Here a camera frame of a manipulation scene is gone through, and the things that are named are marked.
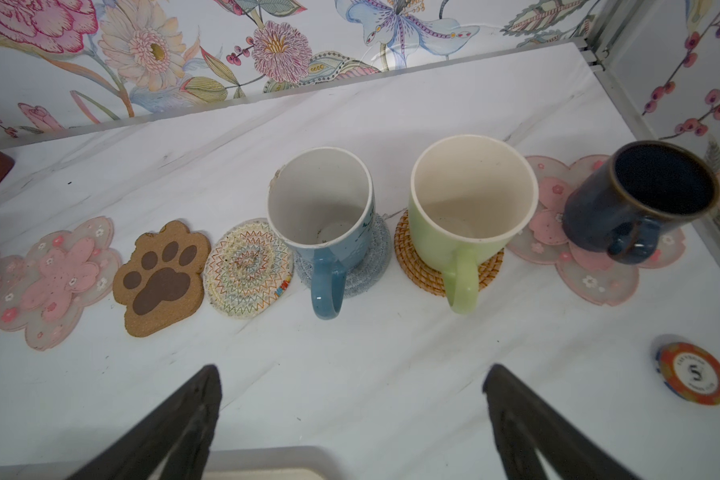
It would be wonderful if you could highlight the grey-blue woven round coaster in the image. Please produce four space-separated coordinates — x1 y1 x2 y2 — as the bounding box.
269 205 392 297

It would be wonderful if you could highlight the red poker chip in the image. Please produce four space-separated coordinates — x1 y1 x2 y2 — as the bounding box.
655 342 720 406

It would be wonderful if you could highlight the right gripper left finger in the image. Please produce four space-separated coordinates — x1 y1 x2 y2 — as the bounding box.
70 365 222 479

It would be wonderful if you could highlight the white multicolour zigzag coaster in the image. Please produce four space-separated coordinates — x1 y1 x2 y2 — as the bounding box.
203 218 294 319

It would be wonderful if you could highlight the woven rattan round coaster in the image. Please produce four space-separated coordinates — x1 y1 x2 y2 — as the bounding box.
393 211 504 297

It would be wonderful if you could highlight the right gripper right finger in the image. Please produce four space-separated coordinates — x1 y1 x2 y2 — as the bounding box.
482 364 636 479

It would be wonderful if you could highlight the small dark navy mug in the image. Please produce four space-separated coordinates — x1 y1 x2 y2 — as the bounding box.
562 140 720 265

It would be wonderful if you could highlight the light green mug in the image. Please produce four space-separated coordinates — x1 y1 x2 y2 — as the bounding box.
408 134 539 314

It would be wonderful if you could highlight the beige serving tray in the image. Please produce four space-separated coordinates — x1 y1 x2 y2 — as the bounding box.
0 446 348 479

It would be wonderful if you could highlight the brown paw print coaster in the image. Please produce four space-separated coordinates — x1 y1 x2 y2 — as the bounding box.
113 220 211 337

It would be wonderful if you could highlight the blue mug white inside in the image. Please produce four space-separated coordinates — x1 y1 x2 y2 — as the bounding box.
267 147 375 320

